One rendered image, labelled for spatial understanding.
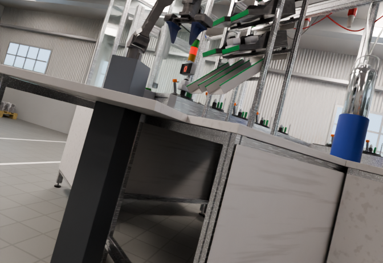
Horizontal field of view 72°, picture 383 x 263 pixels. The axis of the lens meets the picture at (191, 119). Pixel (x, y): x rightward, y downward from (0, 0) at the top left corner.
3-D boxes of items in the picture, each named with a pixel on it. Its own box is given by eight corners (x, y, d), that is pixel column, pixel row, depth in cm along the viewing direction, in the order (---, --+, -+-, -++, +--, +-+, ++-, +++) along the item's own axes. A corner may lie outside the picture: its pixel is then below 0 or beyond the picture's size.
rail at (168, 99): (164, 113, 131) (170, 91, 131) (106, 102, 203) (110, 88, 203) (174, 115, 134) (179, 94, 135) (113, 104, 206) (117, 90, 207)
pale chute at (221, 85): (224, 94, 110) (220, 84, 109) (208, 94, 122) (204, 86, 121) (271, 65, 120) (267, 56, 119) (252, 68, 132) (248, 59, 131)
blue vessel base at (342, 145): (352, 163, 143) (363, 114, 144) (324, 157, 155) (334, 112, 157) (363, 167, 152) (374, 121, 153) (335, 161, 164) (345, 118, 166)
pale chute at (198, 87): (202, 93, 123) (198, 84, 121) (190, 93, 134) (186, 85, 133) (245, 67, 132) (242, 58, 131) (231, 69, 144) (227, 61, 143)
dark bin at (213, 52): (215, 53, 125) (214, 37, 124) (202, 57, 137) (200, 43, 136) (262, 49, 137) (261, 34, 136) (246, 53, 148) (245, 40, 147)
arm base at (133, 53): (123, 58, 127) (126, 46, 128) (130, 62, 133) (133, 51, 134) (135, 60, 125) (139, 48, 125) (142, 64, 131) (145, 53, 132)
